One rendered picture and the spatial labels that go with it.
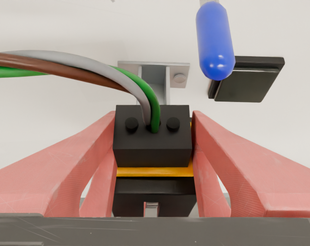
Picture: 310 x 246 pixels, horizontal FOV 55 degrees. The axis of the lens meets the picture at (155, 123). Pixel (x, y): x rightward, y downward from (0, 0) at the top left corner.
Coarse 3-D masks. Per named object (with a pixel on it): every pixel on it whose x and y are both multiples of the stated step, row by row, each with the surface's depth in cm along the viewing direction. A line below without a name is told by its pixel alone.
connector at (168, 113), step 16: (128, 112) 12; (160, 112) 12; (176, 112) 12; (128, 128) 11; (144, 128) 12; (160, 128) 12; (176, 128) 11; (128, 144) 11; (144, 144) 11; (160, 144) 11; (176, 144) 11; (128, 160) 12; (144, 160) 12; (160, 160) 12; (176, 160) 12
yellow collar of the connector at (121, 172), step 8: (120, 168) 13; (128, 168) 13; (136, 168) 13; (144, 168) 13; (152, 168) 13; (160, 168) 13; (168, 168) 13; (176, 168) 13; (184, 168) 13; (192, 168) 13; (120, 176) 13; (128, 176) 13; (136, 176) 13; (144, 176) 13; (152, 176) 13; (160, 176) 13; (168, 176) 13; (176, 176) 13; (184, 176) 13; (192, 176) 13
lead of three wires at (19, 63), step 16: (0, 64) 7; (16, 64) 7; (32, 64) 7; (48, 64) 7; (64, 64) 8; (80, 64) 8; (96, 64) 8; (80, 80) 8; (96, 80) 8; (112, 80) 8; (128, 80) 8; (144, 96) 9; (144, 112) 10
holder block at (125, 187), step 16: (128, 192) 13; (144, 192) 13; (160, 192) 13; (176, 192) 13; (192, 192) 13; (112, 208) 15; (128, 208) 15; (160, 208) 15; (176, 208) 15; (192, 208) 15
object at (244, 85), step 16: (240, 64) 18; (256, 64) 18; (272, 64) 18; (224, 80) 19; (240, 80) 19; (256, 80) 19; (272, 80) 19; (208, 96) 21; (224, 96) 20; (240, 96) 20; (256, 96) 20
